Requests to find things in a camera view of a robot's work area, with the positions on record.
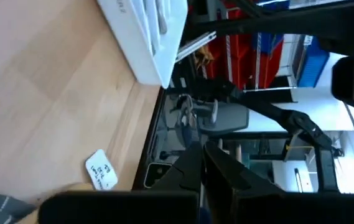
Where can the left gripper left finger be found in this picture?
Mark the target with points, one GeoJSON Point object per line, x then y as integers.
{"type": "Point", "coordinates": [186, 174]}

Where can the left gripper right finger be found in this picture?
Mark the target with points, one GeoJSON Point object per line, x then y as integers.
{"type": "Point", "coordinates": [226, 177]}

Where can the black jointed mount arm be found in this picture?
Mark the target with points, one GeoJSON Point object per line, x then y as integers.
{"type": "Point", "coordinates": [304, 127]}

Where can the small black device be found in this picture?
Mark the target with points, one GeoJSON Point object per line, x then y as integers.
{"type": "Point", "coordinates": [158, 175]}

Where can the grey office chair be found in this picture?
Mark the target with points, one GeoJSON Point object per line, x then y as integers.
{"type": "Point", "coordinates": [226, 118]}

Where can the red storage bins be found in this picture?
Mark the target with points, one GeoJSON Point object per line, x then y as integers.
{"type": "Point", "coordinates": [239, 56]}

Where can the aluminium profile bar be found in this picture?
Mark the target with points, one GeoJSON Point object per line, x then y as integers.
{"type": "Point", "coordinates": [195, 46]}

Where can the white cutlery organizer tray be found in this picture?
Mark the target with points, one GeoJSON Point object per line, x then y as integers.
{"type": "Point", "coordinates": [139, 46]}

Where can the blue storage bin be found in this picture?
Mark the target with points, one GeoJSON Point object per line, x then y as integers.
{"type": "Point", "coordinates": [313, 62]}

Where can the black box device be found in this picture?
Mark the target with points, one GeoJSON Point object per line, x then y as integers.
{"type": "Point", "coordinates": [344, 81]}

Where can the black metal beam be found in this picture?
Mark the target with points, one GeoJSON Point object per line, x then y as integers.
{"type": "Point", "coordinates": [288, 21]}

